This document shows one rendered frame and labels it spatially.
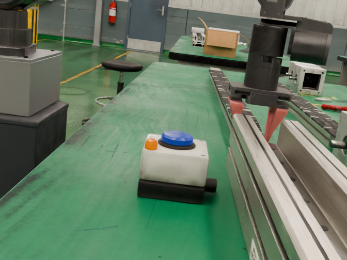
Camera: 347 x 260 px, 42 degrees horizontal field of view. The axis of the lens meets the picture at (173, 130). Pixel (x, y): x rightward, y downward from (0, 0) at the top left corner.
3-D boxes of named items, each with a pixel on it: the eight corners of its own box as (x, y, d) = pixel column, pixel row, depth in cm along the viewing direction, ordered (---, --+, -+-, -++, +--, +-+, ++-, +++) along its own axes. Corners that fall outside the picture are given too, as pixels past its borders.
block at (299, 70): (283, 88, 170) (287, 63, 168) (313, 92, 170) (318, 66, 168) (289, 92, 160) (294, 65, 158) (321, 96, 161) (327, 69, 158)
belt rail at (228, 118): (208, 75, 182) (209, 67, 182) (218, 76, 182) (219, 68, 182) (232, 135, 89) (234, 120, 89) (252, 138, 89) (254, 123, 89)
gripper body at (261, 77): (291, 105, 75) (300, 61, 73) (230, 97, 75) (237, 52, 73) (283, 98, 81) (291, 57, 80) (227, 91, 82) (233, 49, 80)
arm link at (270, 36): (256, 17, 78) (252, 16, 73) (297, 22, 77) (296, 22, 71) (249, 57, 80) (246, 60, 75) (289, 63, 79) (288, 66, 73)
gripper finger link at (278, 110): (281, 151, 77) (291, 97, 75) (239, 146, 77) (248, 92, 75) (273, 141, 84) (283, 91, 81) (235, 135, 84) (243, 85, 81)
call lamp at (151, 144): (145, 145, 55) (146, 135, 54) (157, 147, 55) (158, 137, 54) (143, 149, 53) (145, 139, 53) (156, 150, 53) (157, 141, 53)
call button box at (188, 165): (142, 174, 62) (147, 130, 61) (213, 183, 62) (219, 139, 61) (136, 197, 54) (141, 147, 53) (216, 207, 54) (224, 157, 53)
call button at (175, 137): (160, 142, 59) (162, 127, 58) (191, 146, 59) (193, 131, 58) (159, 151, 55) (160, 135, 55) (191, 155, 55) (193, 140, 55)
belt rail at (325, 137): (255, 80, 183) (256, 73, 182) (265, 81, 183) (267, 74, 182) (327, 147, 89) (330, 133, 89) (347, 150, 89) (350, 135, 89)
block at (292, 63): (279, 84, 181) (284, 60, 179) (307, 87, 182) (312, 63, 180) (286, 87, 172) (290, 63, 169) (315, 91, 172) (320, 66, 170)
